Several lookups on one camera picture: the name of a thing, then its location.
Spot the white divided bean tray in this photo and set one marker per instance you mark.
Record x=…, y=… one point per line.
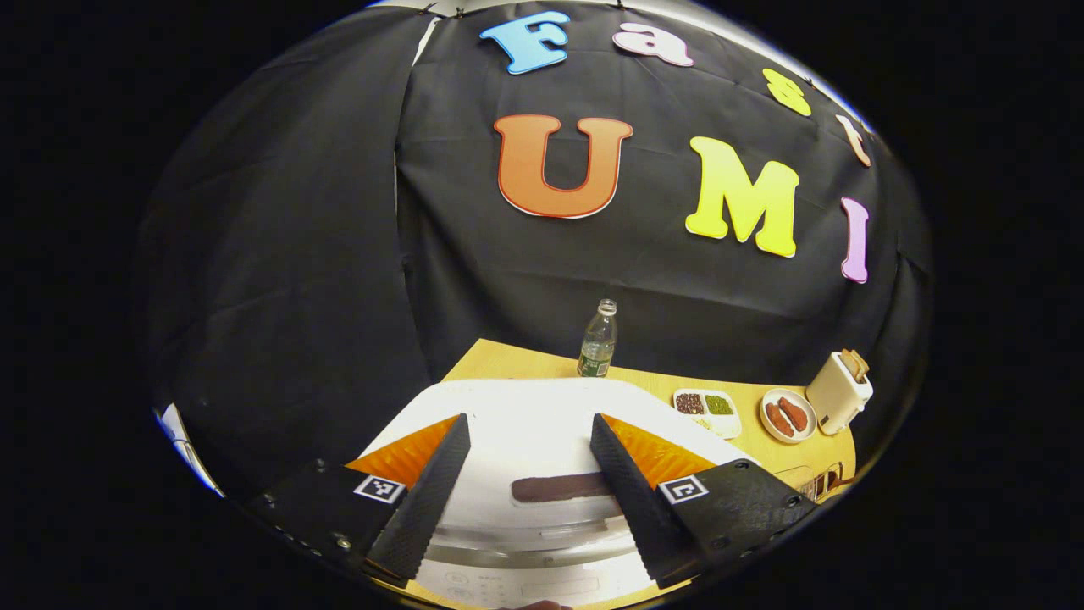
x=720, y=422

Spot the black backdrop cloth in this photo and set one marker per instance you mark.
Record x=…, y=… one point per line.
x=296, y=254

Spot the white round plate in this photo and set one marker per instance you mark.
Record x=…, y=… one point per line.
x=809, y=432

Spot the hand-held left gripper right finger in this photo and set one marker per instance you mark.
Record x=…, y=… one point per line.
x=631, y=500

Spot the brown meat piece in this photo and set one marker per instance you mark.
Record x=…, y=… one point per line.
x=779, y=420
x=793, y=413

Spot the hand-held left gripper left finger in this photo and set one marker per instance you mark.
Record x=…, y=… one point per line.
x=428, y=500

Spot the white side desk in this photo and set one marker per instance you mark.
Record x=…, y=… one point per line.
x=186, y=449

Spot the white toaster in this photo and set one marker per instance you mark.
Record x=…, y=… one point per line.
x=834, y=398

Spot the toast slice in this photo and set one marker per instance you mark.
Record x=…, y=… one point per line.
x=861, y=362
x=849, y=363

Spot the clear plastic water bottle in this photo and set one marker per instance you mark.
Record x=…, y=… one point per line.
x=597, y=343

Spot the white rice cooker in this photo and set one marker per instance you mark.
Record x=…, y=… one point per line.
x=529, y=432

